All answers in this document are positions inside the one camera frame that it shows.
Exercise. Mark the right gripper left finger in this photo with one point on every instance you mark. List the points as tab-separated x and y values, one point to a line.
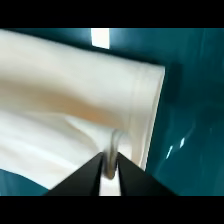
83	183

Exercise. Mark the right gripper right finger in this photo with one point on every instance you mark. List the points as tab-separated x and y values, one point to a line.
136	181

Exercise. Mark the white T-shirt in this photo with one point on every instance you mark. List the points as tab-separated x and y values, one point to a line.
66	100

